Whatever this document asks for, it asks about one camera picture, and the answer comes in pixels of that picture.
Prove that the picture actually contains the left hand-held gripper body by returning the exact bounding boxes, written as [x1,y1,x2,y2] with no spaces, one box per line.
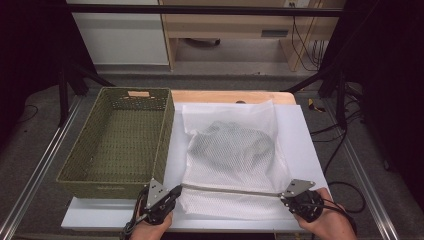
[138,178,175,225]

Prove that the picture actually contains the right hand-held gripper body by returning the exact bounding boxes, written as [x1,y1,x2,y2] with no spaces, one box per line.
[282,178,325,224]

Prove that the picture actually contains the white mesh laundry bag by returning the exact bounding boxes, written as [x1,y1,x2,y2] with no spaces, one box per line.
[178,99,295,222]

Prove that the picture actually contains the green woven basket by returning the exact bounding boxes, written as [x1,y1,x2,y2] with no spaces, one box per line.
[55,86,176,201]

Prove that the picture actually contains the blue denim jeans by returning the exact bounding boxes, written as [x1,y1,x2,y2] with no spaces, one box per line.
[188,120,276,175]

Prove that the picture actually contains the person's left hand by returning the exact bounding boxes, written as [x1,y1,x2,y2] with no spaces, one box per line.
[129,212,174,240]

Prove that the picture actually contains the person's right hand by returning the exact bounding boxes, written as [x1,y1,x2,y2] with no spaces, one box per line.
[294,187,357,240]

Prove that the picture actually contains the yellow and black floor object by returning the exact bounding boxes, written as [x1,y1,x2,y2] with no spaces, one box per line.
[307,98,327,114]

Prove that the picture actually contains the black metal stand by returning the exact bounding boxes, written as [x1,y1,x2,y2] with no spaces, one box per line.
[56,33,115,128]
[281,63,350,131]

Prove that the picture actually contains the black curtain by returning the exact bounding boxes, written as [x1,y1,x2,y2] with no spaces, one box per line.
[328,0,424,201]
[0,0,98,141]

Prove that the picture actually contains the white cabinet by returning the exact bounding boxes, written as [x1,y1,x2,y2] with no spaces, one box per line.
[66,0,170,66]

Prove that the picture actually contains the light wooden desk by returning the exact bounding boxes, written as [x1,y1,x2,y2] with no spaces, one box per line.
[158,0,348,73]

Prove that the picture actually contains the black horizontal bar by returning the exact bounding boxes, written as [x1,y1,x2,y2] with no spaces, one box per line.
[64,3,344,18]

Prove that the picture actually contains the left hand-held gripper cable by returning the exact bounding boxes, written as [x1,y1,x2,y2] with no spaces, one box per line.
[120,188,149,240]

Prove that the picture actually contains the black floor cables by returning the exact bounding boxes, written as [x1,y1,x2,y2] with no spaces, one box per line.
[309,83,365,175]

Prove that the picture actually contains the aluminium rail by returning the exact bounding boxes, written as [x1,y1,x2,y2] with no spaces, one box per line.
[0,96,83,240]
[321,99,400,240]

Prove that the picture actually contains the black cables under desk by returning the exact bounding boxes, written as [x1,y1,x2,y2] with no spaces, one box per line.
[290,14,330,73]

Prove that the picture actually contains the thin black floor cable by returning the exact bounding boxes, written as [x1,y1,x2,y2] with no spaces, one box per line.
[18,104,40,124]

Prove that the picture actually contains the white wall socket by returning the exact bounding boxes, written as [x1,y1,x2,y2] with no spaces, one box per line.
[283,0,311,9]

